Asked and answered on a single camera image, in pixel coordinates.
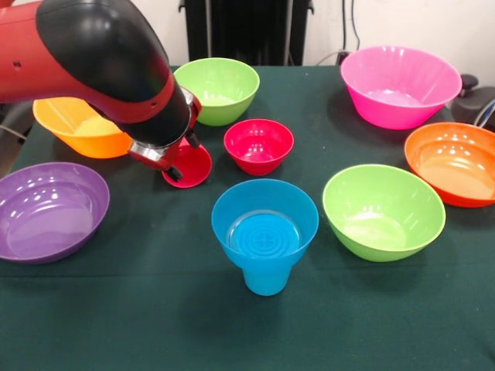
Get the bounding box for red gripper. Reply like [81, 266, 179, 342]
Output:
[128, 88, 203, 182]

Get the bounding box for red cup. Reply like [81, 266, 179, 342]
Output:
[161, 138, 214, 190]

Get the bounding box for red bowl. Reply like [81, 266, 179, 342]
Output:
[223, 118, 295, 177]

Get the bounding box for blue bowl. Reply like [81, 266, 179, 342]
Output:
[210, 178, 320, 274]

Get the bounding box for purple bowl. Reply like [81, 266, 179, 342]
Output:
[0, 161, 111, 265]

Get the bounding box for blue cup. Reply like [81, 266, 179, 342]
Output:
[241, 265, 293, 298]

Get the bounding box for pink bowl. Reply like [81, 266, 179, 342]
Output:
[340, 45, 463, 131]

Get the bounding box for green bowl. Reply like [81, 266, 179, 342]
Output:
[322, 164, 447, 263]
[172, 57, 261, 128]

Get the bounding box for yellow bowl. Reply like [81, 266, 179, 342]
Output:
[32, 96, 135, 159]

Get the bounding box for black office chair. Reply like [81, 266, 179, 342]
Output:
[0, 100, 38, 142]
[452, 73, 495, 131]

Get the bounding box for dark green tablecloth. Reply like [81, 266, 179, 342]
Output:
[0, 64, 495, 371]

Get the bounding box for orange bowl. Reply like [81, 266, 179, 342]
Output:
[404, 121, 495, 209]

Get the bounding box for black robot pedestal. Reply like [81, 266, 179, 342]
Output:
[178, 0, 315, 66]

